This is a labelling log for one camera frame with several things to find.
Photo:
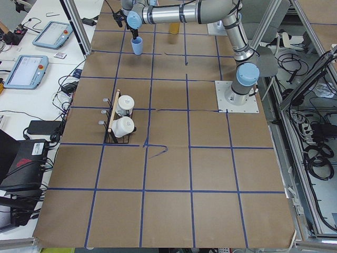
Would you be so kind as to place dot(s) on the aluminium frame post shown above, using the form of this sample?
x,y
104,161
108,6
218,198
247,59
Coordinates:
x,y
75,21

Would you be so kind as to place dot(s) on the teach pendant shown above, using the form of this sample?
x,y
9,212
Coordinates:
x,y
54,35
27,72

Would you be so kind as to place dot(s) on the light blue plastic cup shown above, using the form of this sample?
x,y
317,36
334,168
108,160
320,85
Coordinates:
x,y
137,45

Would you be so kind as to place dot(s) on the grey office chair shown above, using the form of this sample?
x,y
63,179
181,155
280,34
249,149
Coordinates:
x,y
261,20

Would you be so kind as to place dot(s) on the white mug near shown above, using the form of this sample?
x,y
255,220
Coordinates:
x,y
123,126

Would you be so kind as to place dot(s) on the black wire mug rack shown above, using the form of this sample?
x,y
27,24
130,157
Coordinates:
x,y
111,115

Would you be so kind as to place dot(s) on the teach pendant near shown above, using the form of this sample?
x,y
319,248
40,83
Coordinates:
x,y
27,72

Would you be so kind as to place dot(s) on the black power adapter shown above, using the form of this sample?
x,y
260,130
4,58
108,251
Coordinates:
x,y
43,127

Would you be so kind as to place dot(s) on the white mug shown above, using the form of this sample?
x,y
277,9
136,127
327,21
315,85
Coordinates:
x,y
123,126
125,105

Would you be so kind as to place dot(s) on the bamboo chopstick holder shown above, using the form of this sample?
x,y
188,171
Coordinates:
x,y
174,28

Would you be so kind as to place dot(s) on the black computer box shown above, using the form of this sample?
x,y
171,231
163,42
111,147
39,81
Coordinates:
x,y
21,164

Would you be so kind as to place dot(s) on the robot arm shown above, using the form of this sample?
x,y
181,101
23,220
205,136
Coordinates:
x,y
222,18

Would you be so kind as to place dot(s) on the teach pendant far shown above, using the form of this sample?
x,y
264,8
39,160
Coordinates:
x,y
54,35

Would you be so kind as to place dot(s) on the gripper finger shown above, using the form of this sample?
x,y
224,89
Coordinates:
x,y
134,33

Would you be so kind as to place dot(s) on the small black power brick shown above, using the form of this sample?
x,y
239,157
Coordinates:
x,y
89,21

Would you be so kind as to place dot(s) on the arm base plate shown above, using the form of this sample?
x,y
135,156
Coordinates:
x,y
230,102
216,29

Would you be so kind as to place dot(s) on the white mug far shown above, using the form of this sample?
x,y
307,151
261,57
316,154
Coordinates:
x,y
125,105

